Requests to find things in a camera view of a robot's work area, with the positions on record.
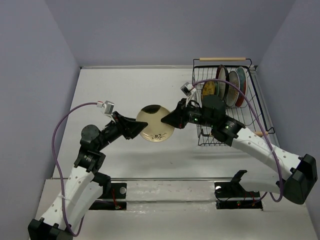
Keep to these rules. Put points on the white plate orange sunburst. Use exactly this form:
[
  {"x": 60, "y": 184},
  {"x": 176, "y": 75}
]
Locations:
[{"x": 233, "y": 93}]

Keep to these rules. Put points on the blue white floral small plate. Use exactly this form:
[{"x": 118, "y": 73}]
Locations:
[{"x": 220, "y": 89}]

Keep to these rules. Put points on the dark red rimmed beige plate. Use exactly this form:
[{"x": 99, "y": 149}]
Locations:
[{"x": 223, "y": 74}]

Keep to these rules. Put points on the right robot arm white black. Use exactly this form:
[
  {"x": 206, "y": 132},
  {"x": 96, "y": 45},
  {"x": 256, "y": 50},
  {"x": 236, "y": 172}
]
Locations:
[{"x": 294, "y": 175}]

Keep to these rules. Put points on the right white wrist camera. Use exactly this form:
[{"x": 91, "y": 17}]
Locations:
[{"x": 188, "y": 89}]

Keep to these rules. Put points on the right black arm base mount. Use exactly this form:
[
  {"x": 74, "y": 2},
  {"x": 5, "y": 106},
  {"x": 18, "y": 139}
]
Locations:
[{"x": 231, "y": 196}]

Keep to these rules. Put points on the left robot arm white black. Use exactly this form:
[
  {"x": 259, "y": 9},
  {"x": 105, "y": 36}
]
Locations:
[{"x": 64, "y": 218}]

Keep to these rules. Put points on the cream translucent plate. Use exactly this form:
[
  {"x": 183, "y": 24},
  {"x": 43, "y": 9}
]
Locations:
[{"x": 156, "y": 131}]

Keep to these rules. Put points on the yellow black patterned plate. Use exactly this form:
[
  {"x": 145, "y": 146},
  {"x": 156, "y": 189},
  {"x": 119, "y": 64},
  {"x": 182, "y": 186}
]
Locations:
[{"x": 208, "y": 88}]

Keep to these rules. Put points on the black wire dish rack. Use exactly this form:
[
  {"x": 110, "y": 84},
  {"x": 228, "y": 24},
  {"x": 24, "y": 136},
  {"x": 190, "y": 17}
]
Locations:
[{"x": 253, "y": 114}]

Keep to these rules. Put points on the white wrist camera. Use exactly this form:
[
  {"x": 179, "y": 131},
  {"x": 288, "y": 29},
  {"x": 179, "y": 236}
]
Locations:
[
  {"x": 188, "y": 89},
  {"x": 106, "y": 108}
]

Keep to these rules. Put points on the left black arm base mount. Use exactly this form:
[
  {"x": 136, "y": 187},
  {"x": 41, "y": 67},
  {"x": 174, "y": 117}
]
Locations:
[{"x": 112, "y": 199}]

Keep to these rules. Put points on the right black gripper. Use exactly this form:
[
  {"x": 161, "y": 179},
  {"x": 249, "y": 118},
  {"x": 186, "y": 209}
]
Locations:
[{"x": 176, "y": 118}]

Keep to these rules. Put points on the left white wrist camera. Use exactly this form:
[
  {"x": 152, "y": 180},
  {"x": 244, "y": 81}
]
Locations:
[{"x": 106, "y": 108}]

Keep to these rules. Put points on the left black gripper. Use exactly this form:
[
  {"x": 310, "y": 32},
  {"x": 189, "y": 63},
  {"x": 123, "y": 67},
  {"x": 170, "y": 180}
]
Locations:
[{"x": 129, "y": 128}]

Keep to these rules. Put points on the red teal floral plate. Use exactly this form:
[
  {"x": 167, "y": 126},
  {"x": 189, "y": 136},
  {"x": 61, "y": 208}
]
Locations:
[{"x": 242, "y": 75}]

